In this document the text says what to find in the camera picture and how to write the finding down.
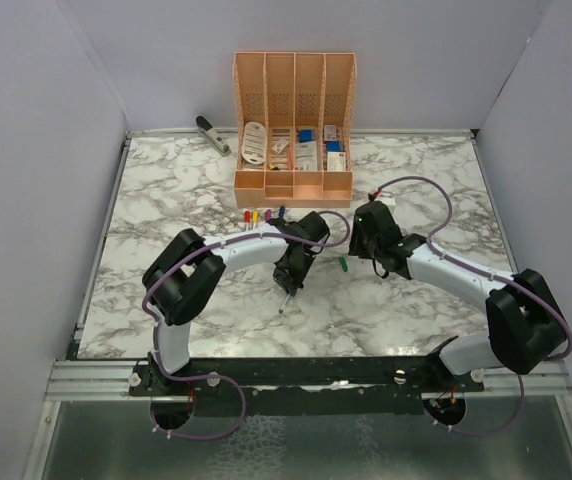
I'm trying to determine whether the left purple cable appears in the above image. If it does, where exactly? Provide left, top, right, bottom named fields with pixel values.
left=143, top=209, right=351, bottom=441

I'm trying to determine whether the white red box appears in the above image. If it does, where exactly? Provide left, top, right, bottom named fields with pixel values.
left=326, top=151, right=347, bottom=172

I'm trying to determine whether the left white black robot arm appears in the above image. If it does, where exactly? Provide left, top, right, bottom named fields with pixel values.
left=142, top=212, right=330, bottom=395

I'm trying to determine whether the blue box in organizer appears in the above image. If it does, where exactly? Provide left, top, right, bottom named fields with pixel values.
left=297, top=128, right=315, bottom=143

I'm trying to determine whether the white oval card pack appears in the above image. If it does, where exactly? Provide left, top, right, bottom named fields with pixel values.
left=240, top=121, right=267, bottom=166

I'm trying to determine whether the black grey stapler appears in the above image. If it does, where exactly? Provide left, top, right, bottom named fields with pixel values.
left=195, top=115, right=230, bottom=157

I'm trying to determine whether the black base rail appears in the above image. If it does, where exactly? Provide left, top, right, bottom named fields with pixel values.
left=129, top=354, right=483, bottom=417

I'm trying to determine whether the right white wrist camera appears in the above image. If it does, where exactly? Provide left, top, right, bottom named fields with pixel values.
left=368, top=189, right=396, bottom=209

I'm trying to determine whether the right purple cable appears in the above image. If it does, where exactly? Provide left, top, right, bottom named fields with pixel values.
left=370, top=176, right=572, bottom=440

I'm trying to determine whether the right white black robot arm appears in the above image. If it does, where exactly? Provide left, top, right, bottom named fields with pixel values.
left=349, top=200, right=570, bottom=391

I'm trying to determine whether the green pen cap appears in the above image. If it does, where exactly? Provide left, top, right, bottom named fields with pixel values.
left=339, top=256, right=349, bottom=272

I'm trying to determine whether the green white pen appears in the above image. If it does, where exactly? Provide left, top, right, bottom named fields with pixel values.
left=278, top=294, right=291, bottom=314

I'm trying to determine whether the purple cable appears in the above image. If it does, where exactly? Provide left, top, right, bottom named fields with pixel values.
left=370, top=176, right=572, bottom=440
left=143, top=209, right=351, bottom=441

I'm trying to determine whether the orange plastic desk organizer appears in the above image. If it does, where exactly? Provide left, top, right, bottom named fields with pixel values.
left=233, top=51, right=357, bottom=208

